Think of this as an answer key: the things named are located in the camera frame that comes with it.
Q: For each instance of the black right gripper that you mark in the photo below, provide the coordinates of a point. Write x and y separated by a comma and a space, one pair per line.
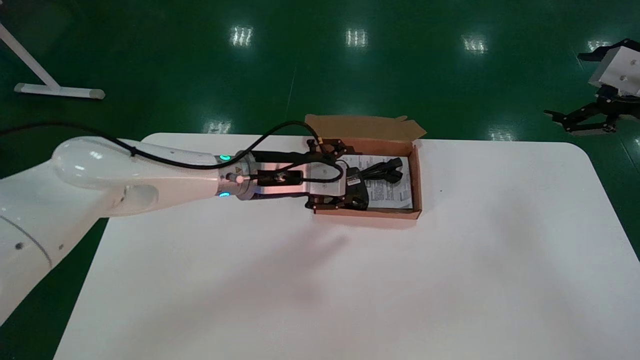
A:
625, 105

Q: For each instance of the black power adapter white label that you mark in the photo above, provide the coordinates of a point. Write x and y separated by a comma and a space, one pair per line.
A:
356, 190

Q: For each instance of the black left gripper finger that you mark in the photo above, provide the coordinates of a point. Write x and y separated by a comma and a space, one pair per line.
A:
327, 203
330, 149

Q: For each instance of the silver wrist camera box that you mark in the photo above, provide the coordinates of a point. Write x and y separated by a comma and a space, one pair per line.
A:
617, 70
325, 187

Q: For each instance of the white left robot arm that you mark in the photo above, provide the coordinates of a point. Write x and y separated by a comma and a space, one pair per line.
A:
100, 170

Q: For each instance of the white printed manual sheet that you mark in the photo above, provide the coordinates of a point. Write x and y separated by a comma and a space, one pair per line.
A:
395, 197

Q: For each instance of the white floor stand base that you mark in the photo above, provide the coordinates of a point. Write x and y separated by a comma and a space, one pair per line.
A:
50, 90

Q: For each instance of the brown cardboard storage box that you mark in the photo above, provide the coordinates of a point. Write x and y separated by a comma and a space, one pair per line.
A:
365, 127

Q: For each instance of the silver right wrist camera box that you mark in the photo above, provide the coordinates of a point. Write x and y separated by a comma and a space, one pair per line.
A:
617, 70

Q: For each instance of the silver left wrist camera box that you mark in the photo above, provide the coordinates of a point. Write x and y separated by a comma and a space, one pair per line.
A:
325, 187

